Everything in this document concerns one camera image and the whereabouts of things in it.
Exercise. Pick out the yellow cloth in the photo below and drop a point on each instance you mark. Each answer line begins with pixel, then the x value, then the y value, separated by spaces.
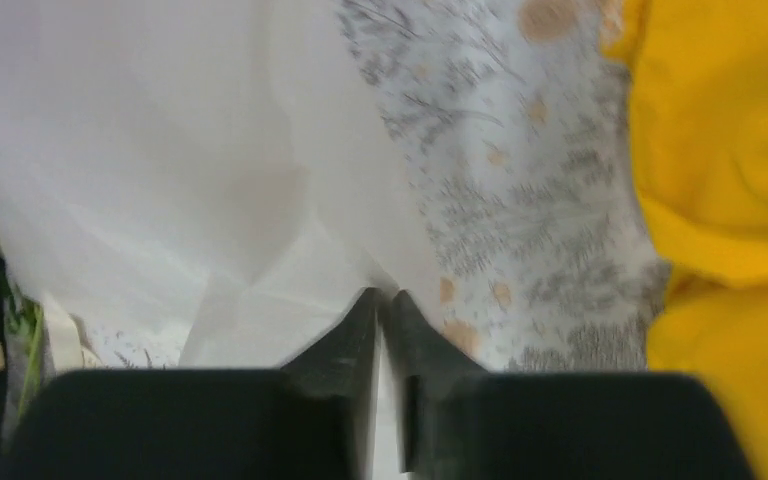
pixel 698 134

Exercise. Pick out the cream ribbon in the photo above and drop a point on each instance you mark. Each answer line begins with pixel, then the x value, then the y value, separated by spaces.
pixel 67 344

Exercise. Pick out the white wrapping paper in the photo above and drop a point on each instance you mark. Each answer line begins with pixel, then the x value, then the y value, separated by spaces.
pixel 121 263

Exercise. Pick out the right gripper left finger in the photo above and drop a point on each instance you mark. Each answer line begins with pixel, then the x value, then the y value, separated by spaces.
pixel 337 372

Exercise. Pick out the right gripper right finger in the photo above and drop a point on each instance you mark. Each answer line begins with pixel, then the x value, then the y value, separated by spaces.
pixel 426 369

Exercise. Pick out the floral tablecloth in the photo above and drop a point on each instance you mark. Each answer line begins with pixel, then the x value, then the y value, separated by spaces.
pixel 471 152

